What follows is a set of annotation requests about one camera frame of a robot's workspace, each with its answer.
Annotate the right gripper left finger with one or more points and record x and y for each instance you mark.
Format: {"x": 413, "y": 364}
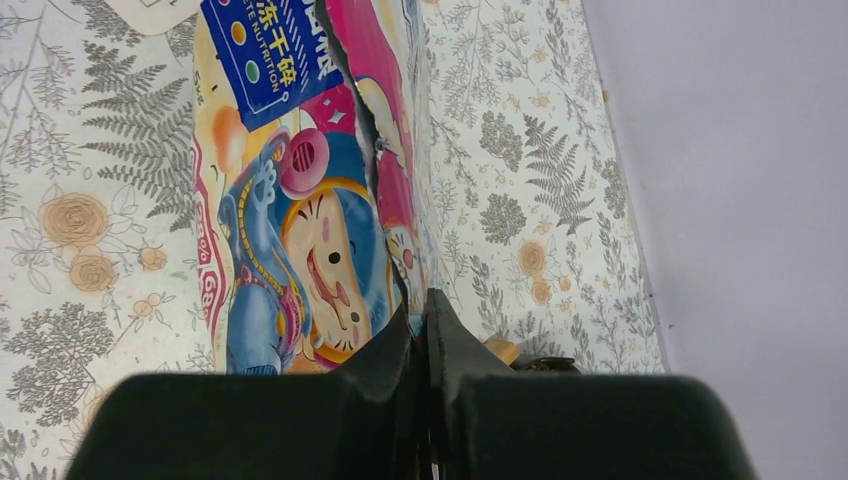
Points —
{"x": 354, "y": 422}

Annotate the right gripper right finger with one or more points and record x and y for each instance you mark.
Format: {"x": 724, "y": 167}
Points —
{"x": 489, "y": 421}

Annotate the pink blue pet food bag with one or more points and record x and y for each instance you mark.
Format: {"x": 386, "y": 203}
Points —
{"x": 308, "y": 158}

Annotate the floral table mat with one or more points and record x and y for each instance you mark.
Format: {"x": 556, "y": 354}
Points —
{"x": 530, "y": 232}

